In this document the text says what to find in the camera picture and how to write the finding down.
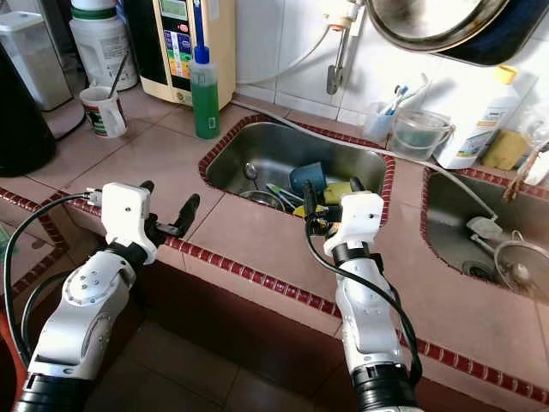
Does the dark blue mug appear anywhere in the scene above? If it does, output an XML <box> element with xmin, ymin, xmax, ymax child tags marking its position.
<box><xmin>290</xmin><ymin>161</ymin><xmax>329</xmax><ymax>198</ymax></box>

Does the white and green utensil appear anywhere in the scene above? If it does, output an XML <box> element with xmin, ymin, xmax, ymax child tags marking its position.
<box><xmin>264</xmin><ymin>183</ymin><xmax>305</xmax><ymax>207</ymax></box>

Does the steel spoon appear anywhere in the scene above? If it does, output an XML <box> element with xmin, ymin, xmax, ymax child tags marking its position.
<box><xmin>242</xmin><ymin>161</ymin><xmax>258</xmax><ymax>194</ymax></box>

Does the yellow green scouring sponge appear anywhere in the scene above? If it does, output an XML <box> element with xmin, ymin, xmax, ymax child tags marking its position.
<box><xmin>324</xmin><ymin>180</ymin><xmax>353</xmax><ymax>203</ymax></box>

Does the white toothbrush cup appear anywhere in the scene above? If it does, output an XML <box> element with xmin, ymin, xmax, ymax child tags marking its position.
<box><xmin>362</xmin><ymin>101</ymin><xmax>398</xmax><ymax>142</ymax></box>

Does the steel sink basin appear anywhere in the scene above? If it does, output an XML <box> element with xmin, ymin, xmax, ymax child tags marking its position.
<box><xmin>197</xmin><ymin>120</ymin><xmax>395</xmax><ymax>215</ymax></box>
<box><xmin>420</xmin><ymin>167</ymin><xmax>549</xmax><ymax>301</ymax></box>

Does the clear plastic pail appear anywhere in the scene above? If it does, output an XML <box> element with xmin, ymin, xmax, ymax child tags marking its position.
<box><xmin>390</xmin><ymin>107</ymin><xmax>455</xmax><ymax>162</ymax></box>

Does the white printed mug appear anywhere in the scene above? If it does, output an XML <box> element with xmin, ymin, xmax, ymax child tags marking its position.
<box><xmin>80</xmin><ymin>86</ymin><xmax>127</xmax><ymax>138</ymax></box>

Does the green dish soap bottle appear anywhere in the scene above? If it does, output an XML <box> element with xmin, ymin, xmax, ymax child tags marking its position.
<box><xmin>191</xmin><ymin>43</ymin><xmax>220</xmax><ymax>141</ymax></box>

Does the blue white toothbrush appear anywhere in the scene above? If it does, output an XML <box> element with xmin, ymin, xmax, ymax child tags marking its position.
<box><xmin>390</xmin><ymin>73</ymin><xmax>430</xmax><ymax>117</ymax></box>

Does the dark stirring spoon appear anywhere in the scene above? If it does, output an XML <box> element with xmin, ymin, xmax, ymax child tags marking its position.
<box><xmin>112</xmin><ymin>53</ymin><xmax>131</xmax><ymax>95</ymax></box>

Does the beige water filter unit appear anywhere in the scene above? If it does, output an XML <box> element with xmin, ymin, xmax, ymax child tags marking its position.
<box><xmin>124</xmin><ymin>0</ymin><xmax>237</xmax><ymax>108</ymax></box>

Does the white detergent bottle yellow cap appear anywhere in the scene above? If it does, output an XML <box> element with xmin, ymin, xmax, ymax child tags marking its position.
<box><xmin>436</xmin><ymin>64</ymin><xmax>524</xmax><ymax>171</ymax></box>

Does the black kettle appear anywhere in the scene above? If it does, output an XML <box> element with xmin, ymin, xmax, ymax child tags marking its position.
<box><xmin>0</xmin><ymin>43</ymin><xmax>57</xmax><ymax>179</ymax></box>

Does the white labelled jug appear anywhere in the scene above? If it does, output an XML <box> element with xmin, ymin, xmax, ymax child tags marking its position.
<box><xmin>69</xmin><ymin>0</ymin><xmax>138</xmax><ymax>91</ymax></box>

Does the yellow sponge block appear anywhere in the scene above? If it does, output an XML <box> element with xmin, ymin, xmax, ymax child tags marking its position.
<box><xmin>480</xmin><ymin>129</ymin><xmax>531</xmax><ymax>171</ymax></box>

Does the grey translucent container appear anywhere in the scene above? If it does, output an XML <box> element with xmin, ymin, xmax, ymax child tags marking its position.
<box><xmin>0</xmin><ymin>10</ymin><xmax>74</xmax><ymax>112</ymax></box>

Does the steel mesh strainer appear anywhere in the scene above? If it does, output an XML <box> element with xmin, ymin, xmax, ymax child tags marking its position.
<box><xmin>492</xmin><ymin>240</ymin><xmax>549</xmax><ymax>301</ymax></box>

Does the white plastic cup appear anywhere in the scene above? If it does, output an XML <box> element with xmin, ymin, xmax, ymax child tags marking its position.
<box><xmin>523</xmin><ymin>120</ymin><xmax>549</xmax><ymax>190</ymax></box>

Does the dark hanging pan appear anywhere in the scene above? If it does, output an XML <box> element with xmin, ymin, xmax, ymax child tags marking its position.
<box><xmin>365</xmin><ymin>0</ymin><xmax>549</xmax><ymax>68</ymax></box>

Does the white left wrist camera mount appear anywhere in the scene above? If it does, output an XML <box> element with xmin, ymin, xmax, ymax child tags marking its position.
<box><xmin>99</xmin><ymin>182</ymin><xmax>160</xmax><ymax>265</ymax></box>

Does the grey hose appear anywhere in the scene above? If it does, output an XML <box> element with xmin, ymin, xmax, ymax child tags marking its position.
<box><xmin>227</xmin><ymin>99</ymin><xmax>494</xmax><ymax>228</ymax></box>

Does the chrome wall faucet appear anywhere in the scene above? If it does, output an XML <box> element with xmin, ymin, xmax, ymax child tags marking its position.
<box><xmin>324</xmin><ymin>0</ymin><xmax>365</xmax><ymax>95</ymax></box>

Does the white hose head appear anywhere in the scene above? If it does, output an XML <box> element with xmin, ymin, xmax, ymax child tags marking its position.
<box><xmin>466</xmin><ymin>216</ymin><xmax>505</xmax><ymax>241</ymax></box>

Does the brown frayed cord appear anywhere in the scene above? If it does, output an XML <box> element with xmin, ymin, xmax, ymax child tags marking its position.
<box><xmin>510</xmin><ymin>146</ymin><xmax>549</xmax><ymax>203</ymax></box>

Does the orange hose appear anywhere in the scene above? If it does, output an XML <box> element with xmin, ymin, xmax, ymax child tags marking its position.
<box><xmin>0</xmin><ymin>309</ymin><xmax>25</xmax><ymax>404</ymax></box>

